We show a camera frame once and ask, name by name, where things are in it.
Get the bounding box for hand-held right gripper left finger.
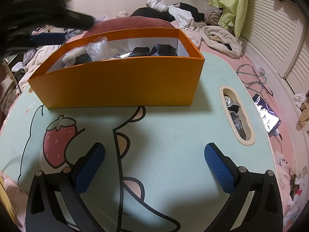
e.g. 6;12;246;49
25;142;106;232

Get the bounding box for white fluffy blanket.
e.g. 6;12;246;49
17;45;61;95

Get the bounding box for black clothes pile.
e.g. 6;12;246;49
130;3;205;23

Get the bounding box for light green hanging garment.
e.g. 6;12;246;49
207;0;249;38

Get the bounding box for white garment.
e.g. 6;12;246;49
168;5;196;31

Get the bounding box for black satin bag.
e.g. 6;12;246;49
150;44;178;57

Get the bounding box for white furry toy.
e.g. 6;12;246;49
62;47;87;67

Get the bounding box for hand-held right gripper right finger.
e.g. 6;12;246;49
204;142;283;232

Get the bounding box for orange cardboard box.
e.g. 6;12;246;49
27;28;205;109

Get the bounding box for crumpled foil pieces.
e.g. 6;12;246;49
223;93;247;141

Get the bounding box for white sock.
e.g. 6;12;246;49
146;0;168;12

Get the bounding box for beige garment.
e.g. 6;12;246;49
199;25;242;58

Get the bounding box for small white cloth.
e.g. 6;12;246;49
293;93;307;107

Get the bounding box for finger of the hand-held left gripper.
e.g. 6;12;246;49
60;8;95;28

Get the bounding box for black glossy pouch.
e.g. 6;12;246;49
132;47;150;57

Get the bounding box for mint green cartoon desktop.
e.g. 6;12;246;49
0;51;278;232

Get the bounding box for brown fuzzy cloth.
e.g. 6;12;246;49
205;9;222;26

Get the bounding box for dark patterned clothes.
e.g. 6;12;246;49
64;28;85;38

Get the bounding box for smartphone with lit screen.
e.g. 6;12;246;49
252;93;282;136

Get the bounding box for navy blue cloth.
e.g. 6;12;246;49
30;32;67;46

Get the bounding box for dark red pillow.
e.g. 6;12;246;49
86;16;179;38

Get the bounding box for beige crumpled cloth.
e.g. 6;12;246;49
299;101;309;126

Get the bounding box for clear plastic wrap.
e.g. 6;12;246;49
86;36;112;61

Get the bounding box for white louvered closet doors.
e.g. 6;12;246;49
239;0;309;95

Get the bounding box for grey cable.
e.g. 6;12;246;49
237;64;274;97

